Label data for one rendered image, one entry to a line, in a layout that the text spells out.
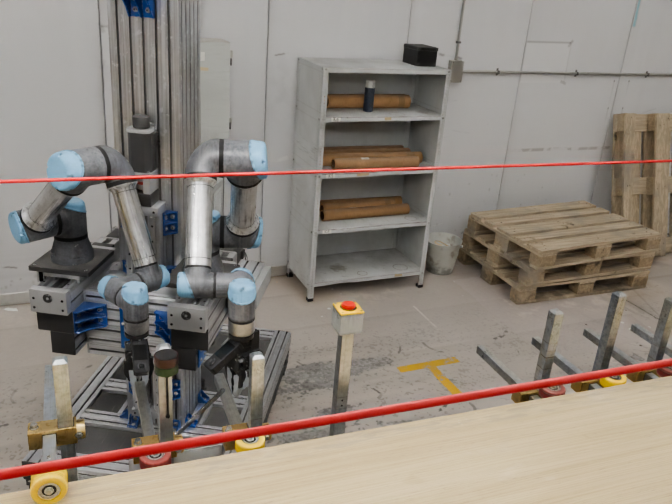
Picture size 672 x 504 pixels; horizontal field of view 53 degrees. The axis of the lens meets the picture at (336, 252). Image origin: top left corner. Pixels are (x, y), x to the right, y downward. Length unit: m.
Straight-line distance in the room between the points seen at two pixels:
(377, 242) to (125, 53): 3.09
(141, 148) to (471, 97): 3.24
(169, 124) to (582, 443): 1.70
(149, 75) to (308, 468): 1.44
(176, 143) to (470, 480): 1.51
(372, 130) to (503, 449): 3.23
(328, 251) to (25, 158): 2.13
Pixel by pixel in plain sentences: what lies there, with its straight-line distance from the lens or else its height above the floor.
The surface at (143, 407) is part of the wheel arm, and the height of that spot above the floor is 0.86.
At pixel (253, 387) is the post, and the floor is 1.01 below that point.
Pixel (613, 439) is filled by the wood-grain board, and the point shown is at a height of 0.90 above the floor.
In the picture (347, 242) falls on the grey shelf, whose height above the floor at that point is 0.22.
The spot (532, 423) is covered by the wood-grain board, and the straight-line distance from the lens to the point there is 2.15.
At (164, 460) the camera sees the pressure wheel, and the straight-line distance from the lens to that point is 1.87.
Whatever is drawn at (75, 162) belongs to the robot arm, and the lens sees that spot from 2.16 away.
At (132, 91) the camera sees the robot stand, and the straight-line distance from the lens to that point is 2.57.
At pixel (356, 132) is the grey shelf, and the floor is 1.05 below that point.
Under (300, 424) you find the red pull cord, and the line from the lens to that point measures 0.58.
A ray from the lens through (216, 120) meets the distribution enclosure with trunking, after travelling 4.23.
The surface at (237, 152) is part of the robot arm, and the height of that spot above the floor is 1.57.
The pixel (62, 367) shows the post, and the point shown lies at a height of 1.15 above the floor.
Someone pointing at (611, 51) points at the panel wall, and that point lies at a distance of 6.02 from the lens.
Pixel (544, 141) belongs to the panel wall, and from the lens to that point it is 5.79.
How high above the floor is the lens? 2.10
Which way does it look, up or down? 23 degrees down
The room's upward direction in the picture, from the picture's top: 5 degrees clockwise
